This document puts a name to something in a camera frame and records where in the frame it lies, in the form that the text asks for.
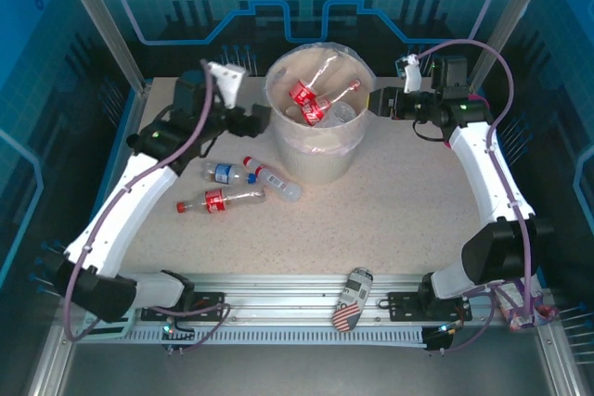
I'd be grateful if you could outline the cola bottle red label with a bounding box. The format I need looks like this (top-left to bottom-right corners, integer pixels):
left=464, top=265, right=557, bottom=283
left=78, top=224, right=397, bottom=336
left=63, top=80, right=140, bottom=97
left=175, top=185, right=268, bottom=215

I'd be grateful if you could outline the beige ribbed waste bin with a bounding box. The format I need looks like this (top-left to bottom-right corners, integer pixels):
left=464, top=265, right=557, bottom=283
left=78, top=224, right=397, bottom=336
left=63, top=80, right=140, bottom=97
left=264, top=42, right=376, bottom=186

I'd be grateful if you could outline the black connector box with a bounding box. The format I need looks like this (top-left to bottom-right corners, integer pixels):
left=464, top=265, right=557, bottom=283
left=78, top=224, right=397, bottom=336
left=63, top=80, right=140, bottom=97
left=422, top=321, right=465, bottom=355
left=160, top=319, right=197, bottom=356

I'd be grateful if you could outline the aluminium side rail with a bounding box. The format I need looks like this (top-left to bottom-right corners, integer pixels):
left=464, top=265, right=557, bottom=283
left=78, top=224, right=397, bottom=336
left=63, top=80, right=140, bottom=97
left=27, top=312, right=78, bottom=396
left=533, top=321, right=587, bottom=396

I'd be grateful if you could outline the aluminium frame post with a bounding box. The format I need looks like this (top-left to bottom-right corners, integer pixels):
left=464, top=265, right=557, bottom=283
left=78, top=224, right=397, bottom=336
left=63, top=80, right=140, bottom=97
left=468, top=0, right=561, bottom=82
left=50, top=0, right=148, bottom=91

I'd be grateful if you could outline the cola bottle red cap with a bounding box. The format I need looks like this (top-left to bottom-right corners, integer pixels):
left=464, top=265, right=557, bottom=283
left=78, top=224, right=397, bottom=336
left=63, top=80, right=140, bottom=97
left=301, top=78, right=363, bottom=128

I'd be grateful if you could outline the purple snack bag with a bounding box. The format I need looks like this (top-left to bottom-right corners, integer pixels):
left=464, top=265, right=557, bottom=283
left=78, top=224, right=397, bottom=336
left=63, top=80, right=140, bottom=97
left=496, top=275, right=558, bottom=333

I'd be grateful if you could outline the blue label plastic bottle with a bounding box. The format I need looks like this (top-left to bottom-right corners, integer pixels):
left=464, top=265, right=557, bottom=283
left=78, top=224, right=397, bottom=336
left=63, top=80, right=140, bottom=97
left=202, top=161, right=258, bottom=185

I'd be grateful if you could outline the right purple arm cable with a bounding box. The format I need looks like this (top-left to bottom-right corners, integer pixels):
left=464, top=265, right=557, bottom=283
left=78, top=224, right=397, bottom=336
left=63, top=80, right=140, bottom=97
left=415, top=38, right=535, bottom=354

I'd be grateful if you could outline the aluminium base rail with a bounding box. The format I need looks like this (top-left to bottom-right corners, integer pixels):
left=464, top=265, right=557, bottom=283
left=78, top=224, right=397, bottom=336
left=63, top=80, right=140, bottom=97
left=59, top=272, right=561, bottom=323

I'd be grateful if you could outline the crushed flag print can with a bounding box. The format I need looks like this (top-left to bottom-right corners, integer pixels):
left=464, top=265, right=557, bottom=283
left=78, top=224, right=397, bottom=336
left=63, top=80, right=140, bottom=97
left=331, top=266, right=375, bottom=333

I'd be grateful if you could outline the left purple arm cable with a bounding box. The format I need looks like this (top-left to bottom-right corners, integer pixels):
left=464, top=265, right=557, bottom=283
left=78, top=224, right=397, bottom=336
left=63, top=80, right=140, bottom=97
left=62, top=59, right=233, bottom=355

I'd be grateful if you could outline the clear plastic bin liner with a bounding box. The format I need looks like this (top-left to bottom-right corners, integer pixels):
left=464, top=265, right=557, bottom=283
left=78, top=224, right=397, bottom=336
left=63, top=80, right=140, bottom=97
left=264, top=41, right=377, bottom=156

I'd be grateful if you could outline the white label red cap bottle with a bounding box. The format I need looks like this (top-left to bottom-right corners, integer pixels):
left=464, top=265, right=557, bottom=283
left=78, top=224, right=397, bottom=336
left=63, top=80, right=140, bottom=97
left=242, top=156, right=303, bottom=203

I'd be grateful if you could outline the white slotted cable duct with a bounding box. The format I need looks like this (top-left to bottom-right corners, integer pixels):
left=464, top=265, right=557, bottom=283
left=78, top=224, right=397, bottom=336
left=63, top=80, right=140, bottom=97
left=73, top=324, right=431, bottom=347

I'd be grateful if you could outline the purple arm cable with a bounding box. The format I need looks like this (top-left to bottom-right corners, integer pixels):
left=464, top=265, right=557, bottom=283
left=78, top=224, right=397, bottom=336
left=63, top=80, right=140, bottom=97
left=62, top=59, right=233, bottom=355
left=415, top=38, right=535, bottom=354

